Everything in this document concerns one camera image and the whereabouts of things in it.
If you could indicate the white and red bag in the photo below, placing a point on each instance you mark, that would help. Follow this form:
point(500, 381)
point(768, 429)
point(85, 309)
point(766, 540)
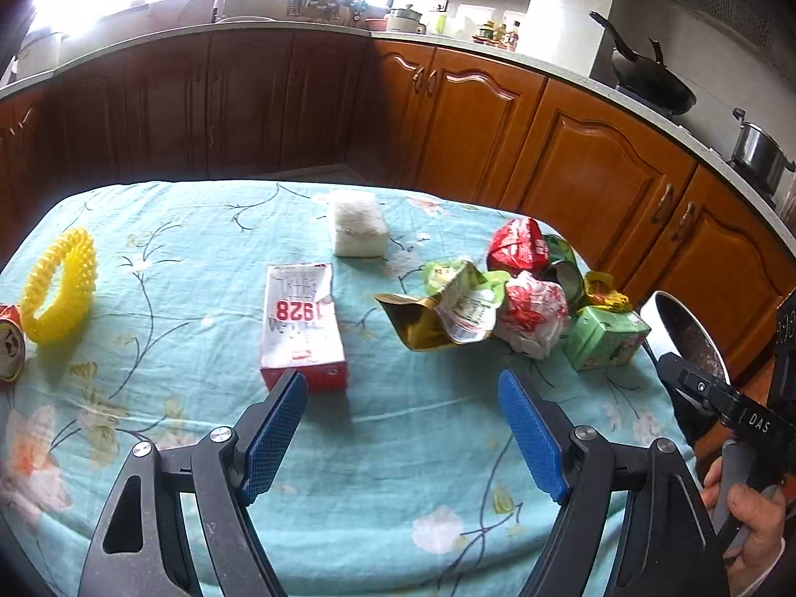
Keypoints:
point(535, 317)

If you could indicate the red and white carton box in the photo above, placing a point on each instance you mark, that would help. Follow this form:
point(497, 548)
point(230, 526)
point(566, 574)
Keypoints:
point(298, 336)

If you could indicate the metal drink can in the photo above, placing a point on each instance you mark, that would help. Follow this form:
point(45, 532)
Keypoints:
point(9, 345)

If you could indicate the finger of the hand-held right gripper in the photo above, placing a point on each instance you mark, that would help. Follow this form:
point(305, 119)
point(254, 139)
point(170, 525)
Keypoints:
point(715, 395)

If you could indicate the black wok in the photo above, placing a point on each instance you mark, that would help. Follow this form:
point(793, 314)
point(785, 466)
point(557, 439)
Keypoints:
point(653, 78)

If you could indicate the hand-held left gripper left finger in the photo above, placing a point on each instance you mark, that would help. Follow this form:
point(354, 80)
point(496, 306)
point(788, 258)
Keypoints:
point(277, 435)

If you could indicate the yellow wrapper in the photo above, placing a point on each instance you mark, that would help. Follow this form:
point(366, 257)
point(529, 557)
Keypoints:
point(606, 295)

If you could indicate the green carton box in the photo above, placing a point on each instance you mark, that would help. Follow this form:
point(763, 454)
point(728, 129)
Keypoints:
point(603, 339)

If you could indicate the stainless steel stock pot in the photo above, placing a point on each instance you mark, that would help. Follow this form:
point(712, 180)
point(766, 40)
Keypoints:
point(758, 155)

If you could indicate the gold foil pouch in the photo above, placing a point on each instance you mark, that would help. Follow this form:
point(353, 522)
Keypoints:
point(413, 323)

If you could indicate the wooden kitchen base cabinets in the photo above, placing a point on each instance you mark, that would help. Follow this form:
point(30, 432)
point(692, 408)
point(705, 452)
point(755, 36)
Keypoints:
point(472, 130)

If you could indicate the white lidded cooking pot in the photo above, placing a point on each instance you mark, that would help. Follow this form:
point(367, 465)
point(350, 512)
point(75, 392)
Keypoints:
point(404, 20)

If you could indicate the green and white snack wrapper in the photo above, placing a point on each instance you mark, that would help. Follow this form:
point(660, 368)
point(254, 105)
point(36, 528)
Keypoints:
point(469, 308)

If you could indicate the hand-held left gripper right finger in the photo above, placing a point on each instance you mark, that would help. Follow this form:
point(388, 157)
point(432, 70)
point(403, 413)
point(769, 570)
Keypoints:
point(528, 435)

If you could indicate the white foam sponge block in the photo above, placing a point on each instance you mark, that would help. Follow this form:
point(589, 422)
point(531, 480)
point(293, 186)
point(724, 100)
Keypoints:
point(357, 227)

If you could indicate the person's right hand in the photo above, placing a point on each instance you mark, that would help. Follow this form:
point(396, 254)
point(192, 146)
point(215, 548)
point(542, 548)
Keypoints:
point(752, 528)

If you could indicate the red foil wrapper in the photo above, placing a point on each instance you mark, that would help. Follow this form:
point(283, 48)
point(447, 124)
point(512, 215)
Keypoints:
point(516, 245)

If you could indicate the white round trash bin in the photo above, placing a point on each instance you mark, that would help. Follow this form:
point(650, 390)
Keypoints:
point(690, 329)

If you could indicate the teal floral tablecloth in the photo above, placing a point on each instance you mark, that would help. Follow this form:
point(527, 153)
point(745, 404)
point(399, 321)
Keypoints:
point(404, 448)

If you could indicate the group of condiment jars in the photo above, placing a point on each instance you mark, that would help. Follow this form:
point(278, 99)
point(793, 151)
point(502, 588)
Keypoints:
point(497, 36)

